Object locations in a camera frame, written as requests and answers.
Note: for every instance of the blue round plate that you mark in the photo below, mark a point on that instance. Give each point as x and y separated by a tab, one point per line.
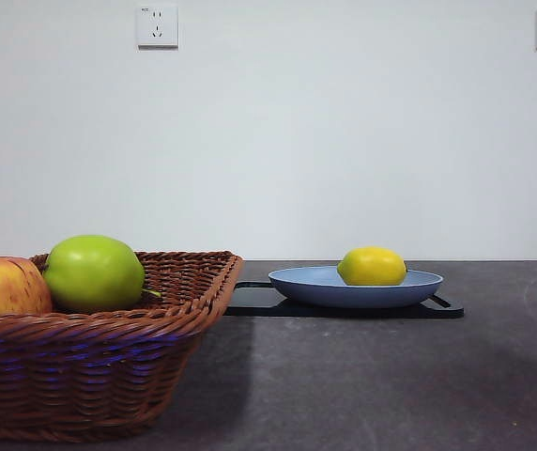
343	293

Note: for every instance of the red yellow apple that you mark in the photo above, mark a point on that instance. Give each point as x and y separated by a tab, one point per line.
1	286

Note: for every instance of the brown woven wicker basket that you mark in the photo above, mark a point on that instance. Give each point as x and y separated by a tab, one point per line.
85	376

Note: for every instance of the green apple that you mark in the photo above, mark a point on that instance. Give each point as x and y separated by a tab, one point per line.
92	272

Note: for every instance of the yellow lemon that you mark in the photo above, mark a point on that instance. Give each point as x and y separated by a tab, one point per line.
372	267

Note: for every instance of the black flat tray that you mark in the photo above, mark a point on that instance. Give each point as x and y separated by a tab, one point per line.
254	300

